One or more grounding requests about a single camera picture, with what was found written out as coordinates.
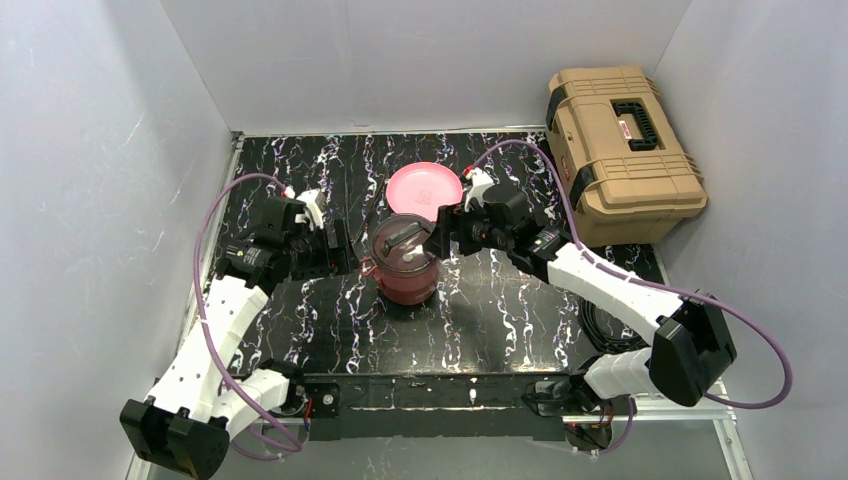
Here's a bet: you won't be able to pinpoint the metal serving tongs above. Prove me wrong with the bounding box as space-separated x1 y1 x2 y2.
350 178 388 243

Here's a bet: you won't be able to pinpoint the clear round lid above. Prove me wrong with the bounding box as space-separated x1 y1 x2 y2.
371 214 437 276

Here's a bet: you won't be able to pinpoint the red steel lunch bowl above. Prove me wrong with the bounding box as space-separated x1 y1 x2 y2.
360 214 440 306
377 277 436 306

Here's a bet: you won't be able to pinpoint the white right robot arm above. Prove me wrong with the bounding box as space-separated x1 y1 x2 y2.
423 185 737 408

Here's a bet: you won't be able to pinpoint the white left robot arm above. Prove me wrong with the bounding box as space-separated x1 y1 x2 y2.
120 190 359 479

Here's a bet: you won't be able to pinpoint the pink plate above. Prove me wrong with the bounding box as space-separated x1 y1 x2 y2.
385 162 463 222

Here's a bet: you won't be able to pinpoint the tan plastic tool case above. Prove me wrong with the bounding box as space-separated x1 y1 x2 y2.
545 65 708 248

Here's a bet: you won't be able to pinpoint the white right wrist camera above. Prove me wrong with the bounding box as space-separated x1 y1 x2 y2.
463 166 495 212

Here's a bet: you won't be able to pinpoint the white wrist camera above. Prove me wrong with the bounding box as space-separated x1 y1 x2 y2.
463 166 495 212
283 186 327 231

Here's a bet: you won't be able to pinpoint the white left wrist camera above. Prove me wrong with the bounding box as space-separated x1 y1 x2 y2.
283 186 327 231

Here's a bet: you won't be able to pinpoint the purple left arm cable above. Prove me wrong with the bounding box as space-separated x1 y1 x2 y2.
192 173 306 463

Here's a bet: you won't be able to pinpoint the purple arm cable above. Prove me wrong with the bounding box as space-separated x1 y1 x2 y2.
463 139 794 458
192 173 306 463

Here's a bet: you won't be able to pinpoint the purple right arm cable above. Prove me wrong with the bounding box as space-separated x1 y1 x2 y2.
463 139 794 458

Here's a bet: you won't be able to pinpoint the aluminium front frame rail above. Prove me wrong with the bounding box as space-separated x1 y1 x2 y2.
121 375 752 479

